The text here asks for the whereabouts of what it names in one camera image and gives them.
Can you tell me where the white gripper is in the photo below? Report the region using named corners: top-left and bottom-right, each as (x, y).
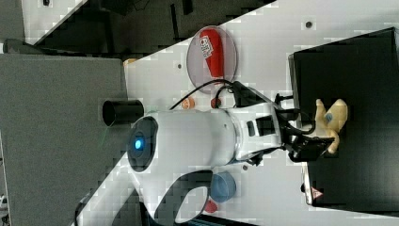
top-left (227, 103), bottom-right (335, 163)

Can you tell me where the yellow plush banana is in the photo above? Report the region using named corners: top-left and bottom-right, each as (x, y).
top-left (314, 99), bottom-right (348, 154)

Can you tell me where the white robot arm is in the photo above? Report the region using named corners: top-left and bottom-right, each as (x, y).
top-left (72, 103), bottom-right (334, 226)

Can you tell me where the black toaster oven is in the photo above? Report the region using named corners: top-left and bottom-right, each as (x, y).
top-left (288, 27), bottom-right (399, 217)

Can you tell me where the small red strawberry toy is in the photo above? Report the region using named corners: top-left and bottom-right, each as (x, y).
top-left (211, 98), bottom-right (221, 108)

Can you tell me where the large strawberry toy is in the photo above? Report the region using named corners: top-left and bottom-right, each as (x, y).
top-left (204, 200), bottom-right (218, 214)

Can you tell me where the orange slice toy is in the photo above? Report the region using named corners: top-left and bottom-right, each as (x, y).
top-left (181, 96), bottom-right (195, 109)

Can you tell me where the grey round plate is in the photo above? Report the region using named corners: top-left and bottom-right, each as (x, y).
top-left (186, 25), bottom-right (237, 88)

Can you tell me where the red ketchup bottle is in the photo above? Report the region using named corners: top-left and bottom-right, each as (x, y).
top-left (199, 28), bottom-right (225, 79)

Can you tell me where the black cylindrical container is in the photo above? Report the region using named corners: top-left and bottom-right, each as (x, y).
top-left (102, 100), bottom-right (144, 126)

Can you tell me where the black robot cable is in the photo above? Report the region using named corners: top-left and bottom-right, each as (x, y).
top-left (168, 78), bottom-right (236, 111)

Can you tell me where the blue metal frame rail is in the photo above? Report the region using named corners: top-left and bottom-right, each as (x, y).
top-left (139, 202), bottom-right (256, 226)

